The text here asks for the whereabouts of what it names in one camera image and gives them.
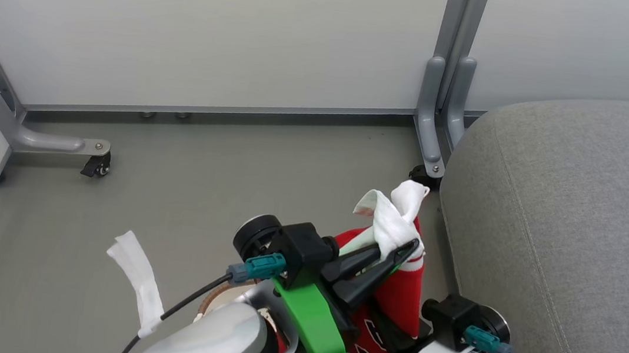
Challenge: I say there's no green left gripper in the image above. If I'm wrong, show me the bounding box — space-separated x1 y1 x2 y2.
264 224 422 353

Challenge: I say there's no white cloth garment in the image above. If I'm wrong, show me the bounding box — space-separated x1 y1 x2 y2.
338 172 434 268

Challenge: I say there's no grey fabric sofa seat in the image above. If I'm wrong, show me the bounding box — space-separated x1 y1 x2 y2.
421 75 629 353

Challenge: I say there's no red garment with lettering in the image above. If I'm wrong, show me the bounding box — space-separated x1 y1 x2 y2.
277 203 433 353

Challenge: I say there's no black caster wheel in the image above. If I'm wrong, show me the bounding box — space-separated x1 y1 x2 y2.
80 148 113 180
407 162 444 191

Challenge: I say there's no white tape flag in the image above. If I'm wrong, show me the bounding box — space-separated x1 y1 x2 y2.
98 228 174 341

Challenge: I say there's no grey partition corner foot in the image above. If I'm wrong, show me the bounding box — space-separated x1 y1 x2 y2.
0 0 128 164

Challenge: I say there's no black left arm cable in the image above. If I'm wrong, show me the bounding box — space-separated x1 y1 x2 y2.
113 237 288 353

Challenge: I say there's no grey partition bottom rail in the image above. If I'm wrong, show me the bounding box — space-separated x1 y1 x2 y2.
23 59 488 162

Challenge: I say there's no grey partition post with feet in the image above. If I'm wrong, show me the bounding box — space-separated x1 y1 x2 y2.
408 0 492 184

